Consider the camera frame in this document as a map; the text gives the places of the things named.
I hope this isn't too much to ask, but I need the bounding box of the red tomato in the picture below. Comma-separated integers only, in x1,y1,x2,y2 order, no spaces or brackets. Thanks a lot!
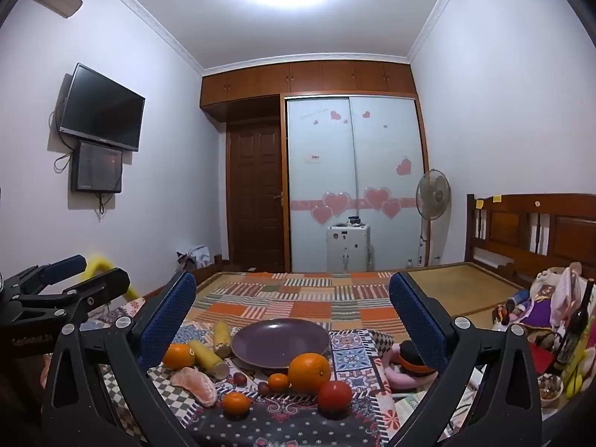
318,380,354,413

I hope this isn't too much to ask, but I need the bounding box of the purple plush doll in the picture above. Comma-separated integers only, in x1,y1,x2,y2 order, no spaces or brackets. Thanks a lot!
495,267,566,336

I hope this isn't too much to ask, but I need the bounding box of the yellow banana bunch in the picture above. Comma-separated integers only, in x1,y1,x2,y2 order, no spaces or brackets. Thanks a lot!
561,335,596,400

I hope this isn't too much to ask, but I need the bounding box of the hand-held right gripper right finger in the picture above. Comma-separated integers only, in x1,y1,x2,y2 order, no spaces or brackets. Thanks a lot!
372,270,543,447

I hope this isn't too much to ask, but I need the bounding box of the short yellow sugarcane piece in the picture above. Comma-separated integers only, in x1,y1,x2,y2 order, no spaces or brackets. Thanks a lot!
213,321,234,357

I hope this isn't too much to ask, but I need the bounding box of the pink plush toy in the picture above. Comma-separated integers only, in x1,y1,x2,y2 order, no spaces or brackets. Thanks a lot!
383,343,422,391

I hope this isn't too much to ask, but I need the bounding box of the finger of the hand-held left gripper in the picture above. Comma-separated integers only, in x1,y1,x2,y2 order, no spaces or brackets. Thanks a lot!
12,254,88,296
19,267,131,325

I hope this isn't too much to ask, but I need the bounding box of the large round orange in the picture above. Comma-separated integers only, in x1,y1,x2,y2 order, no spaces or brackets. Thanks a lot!
287,353,332,394

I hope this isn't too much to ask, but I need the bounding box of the floral patterned blanket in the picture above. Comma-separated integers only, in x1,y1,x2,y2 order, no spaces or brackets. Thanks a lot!
93,297,407,447

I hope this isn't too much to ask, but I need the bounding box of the peeled pomelo segment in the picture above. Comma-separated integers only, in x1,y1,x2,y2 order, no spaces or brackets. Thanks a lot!
170,367,218,407

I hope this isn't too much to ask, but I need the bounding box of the crumpled bag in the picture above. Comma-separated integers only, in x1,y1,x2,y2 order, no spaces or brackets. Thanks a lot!
175,244,211,273

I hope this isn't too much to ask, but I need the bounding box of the yellow foam tube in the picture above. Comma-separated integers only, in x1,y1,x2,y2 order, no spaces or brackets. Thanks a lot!
86,254,141,300

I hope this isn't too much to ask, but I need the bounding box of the small bowl of nuts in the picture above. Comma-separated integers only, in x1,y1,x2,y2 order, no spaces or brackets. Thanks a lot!
539,374,565,402

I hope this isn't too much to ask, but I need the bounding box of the white standing fan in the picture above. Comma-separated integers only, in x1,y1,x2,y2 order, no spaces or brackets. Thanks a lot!
415,168,453,269

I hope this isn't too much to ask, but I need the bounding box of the black television cable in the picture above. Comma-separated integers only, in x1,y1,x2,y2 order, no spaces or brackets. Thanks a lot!
48,99,77,174

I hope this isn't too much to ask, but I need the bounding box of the orange mandarin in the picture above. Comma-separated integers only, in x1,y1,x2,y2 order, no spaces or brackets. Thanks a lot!
161,343,196,370

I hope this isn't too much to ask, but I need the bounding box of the black case with orange trim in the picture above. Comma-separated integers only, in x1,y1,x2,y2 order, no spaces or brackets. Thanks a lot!
394,340,437,376

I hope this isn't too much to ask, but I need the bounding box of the red box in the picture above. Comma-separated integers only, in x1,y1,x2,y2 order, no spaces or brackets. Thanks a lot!
527,346,560,376

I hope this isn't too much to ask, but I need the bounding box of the pink plastic bag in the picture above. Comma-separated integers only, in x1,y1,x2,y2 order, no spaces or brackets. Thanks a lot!
551,264,586,327

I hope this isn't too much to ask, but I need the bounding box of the wall-mounted black television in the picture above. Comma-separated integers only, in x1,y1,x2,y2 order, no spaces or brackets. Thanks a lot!
59,62,146,152

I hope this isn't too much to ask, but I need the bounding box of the brown wooden headboard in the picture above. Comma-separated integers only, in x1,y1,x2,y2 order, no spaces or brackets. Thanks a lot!
466,193,596,286

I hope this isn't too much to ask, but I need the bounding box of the purple plate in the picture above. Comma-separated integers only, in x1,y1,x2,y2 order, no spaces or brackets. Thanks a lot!
231,318,330,370

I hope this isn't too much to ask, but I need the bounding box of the brown wooden door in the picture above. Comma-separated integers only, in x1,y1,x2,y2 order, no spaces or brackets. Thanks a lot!
226,123,286,272

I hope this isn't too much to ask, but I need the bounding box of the long yellow sugarcane piece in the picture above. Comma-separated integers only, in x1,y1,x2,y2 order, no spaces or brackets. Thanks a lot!
188,339,230,380

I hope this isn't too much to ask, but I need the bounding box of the wooden wardrobe with sliding doors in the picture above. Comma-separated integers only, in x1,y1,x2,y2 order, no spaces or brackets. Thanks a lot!
200,59,430,273

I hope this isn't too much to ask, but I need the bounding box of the small wall-mounted monitor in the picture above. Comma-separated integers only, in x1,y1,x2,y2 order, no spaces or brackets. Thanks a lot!
71,140,124,194

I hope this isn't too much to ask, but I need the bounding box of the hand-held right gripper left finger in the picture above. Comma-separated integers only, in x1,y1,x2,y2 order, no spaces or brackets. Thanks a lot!
41,270,206,447

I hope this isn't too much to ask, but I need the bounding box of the dark wine bottle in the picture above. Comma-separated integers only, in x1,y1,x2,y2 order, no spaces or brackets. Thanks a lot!
553,279,596,376

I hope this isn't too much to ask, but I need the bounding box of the striped patchwork blanket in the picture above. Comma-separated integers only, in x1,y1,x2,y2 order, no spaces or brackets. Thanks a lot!
185,272,411,336

